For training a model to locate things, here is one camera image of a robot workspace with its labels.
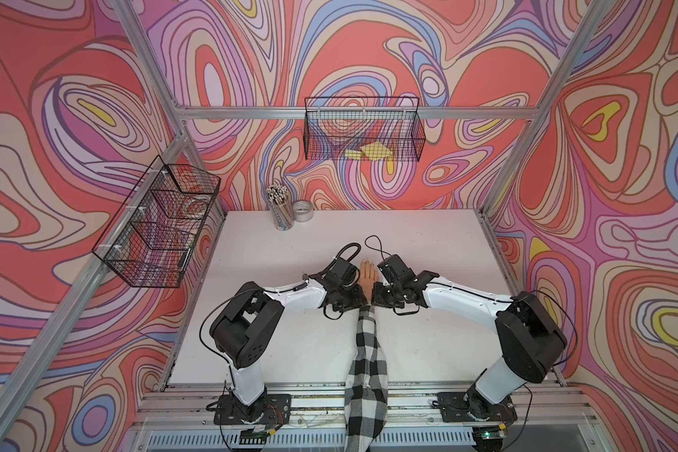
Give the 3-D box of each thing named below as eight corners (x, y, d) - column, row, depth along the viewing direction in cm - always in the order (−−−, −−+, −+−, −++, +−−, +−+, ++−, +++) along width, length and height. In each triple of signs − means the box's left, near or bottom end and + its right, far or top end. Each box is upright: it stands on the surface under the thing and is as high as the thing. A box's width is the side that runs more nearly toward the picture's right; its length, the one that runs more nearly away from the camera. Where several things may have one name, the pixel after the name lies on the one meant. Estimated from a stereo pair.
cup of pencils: (275, 233, 117) (265, 196, 102) (278, 221, 122) (268, 184, 106) (292, 233, 117) (284, 196, 102) (294, 221, 122) (286, 184, 106)
